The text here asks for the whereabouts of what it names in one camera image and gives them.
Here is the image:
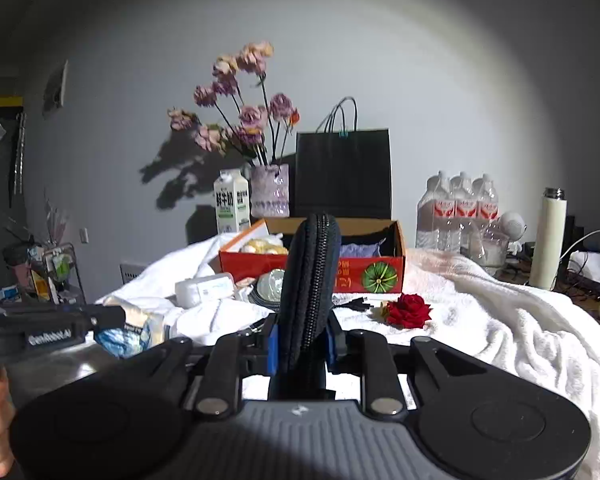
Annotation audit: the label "white thermos bottle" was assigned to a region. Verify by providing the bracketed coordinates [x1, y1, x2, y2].
[528, 187, 567, 291]

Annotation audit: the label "clear water bottle red label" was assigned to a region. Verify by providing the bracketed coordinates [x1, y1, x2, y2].
[475, 173, 501, 241]
[415, 172, 456, 252]
[450, 170, 482, 257]

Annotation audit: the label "black wire rack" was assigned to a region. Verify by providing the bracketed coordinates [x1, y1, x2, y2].
[2, 241, 89, 307]

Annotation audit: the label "red rose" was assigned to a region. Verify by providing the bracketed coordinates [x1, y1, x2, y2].
[382, 293, 433, 330]

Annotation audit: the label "white charger box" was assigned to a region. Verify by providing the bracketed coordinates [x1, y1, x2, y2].
[174, 272, 236, 309]

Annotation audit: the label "clear glass cup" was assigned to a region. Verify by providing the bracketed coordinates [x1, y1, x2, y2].
[467, 232, 512, 269]

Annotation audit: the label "purple cloth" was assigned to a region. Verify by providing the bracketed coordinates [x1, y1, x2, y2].
[339, 238, 387, 260]

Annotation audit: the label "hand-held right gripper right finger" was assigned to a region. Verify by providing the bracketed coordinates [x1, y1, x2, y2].
[324, 315, 487, 420]

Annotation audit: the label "purple glass vase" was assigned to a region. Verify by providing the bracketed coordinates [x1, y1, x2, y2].
[250, 163, 291, 219]

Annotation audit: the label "black zipper case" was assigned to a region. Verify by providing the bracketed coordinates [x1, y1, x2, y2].
[269, 212, 342, 401]

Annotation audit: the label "yellow round pastries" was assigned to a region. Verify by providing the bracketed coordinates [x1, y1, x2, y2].
[241, 238, 290, 257]

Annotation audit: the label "purple tissue box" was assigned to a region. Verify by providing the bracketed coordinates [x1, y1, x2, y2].
[567, 250, 600, 292]

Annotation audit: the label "dried pink flower bouquet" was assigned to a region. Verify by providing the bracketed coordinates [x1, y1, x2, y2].
[167, 41, 301, 167]

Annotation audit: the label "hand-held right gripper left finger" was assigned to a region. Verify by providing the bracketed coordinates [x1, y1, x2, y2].
[99, 323, 281, 421]

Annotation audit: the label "blue white packet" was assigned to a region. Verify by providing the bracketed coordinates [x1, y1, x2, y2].
[93, 327, 153, 360]

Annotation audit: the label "black cable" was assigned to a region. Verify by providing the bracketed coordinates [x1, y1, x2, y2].
[331, 297, 373, 314]

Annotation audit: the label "white plastic bag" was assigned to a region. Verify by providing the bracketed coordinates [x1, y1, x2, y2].
[102, 296, 173, 348]

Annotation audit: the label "orange cardboard box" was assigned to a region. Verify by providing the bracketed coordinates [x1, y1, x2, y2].
[218, 217, 406, 295]

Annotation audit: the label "dark wooden desktop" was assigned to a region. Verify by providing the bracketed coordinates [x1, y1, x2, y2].
[497, 255, 600, 346]

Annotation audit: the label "white fluffy blanket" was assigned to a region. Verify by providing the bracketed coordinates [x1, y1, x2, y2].
[95, 232, 600, 480]

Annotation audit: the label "white cable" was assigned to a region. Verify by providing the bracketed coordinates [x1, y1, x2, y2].
[560, 227, 600, 273]

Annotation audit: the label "white round speaker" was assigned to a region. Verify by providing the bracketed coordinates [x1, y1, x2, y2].
[497, 211, 529, 256]

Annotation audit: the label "dark tall cabinet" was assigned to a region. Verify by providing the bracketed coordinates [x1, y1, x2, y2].
[0, 65, 29, 306]

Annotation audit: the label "white milk carton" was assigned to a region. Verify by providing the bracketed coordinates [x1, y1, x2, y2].
[214, 170, 252, 235]

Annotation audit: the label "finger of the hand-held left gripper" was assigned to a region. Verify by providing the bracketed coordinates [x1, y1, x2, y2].
[86, 304, 127, 334]

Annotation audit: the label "black paper bag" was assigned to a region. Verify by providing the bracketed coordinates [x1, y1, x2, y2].
[294, 96, 393, 221]

